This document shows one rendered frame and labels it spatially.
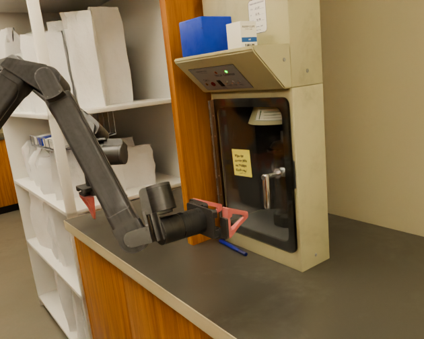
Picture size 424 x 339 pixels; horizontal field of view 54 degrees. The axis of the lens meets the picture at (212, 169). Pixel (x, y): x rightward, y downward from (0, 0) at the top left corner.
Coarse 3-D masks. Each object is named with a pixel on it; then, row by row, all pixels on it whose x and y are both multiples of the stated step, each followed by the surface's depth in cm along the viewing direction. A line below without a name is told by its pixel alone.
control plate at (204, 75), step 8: (232, 64) 98; (192, 72) 112; (200, 72) 110; (208, 72) 107; (224, 72) 103; (232, 72) 101; (200, 80) 114; (208, 80) 112; (216, 80) 109; (224, 80) 107; (232, 80) 104; (240, 80) 102; (208, 88) 116; (216, 88) 113; (224, 88) 111; (232, 88) 108; (240, 88) 106
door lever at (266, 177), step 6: (264, 174) 102; (270, 174) 102; (276, 174) 103; (264, 180) 102; (264, 186) 102; (270, 186) 102; (264, 192) 103; (270, 192) 103; (264, 198) 103; (270, 198) 103; (264, 204) 104; (270, 204) 103
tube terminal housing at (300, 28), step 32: (224, 0) 109; (288, 0) 92; (288, 32) 94; (320, 32) 100; (320, 64) 102; (224, 96) 117; (256, 96) 107; (288, 96) 98; (320, 96) 103; (320, 128) 104; (320, 160) 106; (320, 192) 107; (320, 224) 109; (288, 256) 110; (320, 256) 111
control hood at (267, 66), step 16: (240, 48) 91; (256, 48) 89; (272, 48) 91; (288, 48) 94; (176, 64) 113; (192, 64) 108; (208, 64) 104; (224, 64) 100; (240, 64) 96; (256, 64) 92; (272, 64) 92; (288, 64) 95; (192, 80) 117; (256, 80) 98; (272, 80) 95; (288, 80) 95
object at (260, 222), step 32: (224, 128) 118; (256, 128) 108; (288, 128) 99; (224, 160) 122; (256, 160) 110; (288, 160) 101; (224, 192) 125; (256, 192) 113; (288, 192) 103; (256, 224) 116; (288, 224) 106
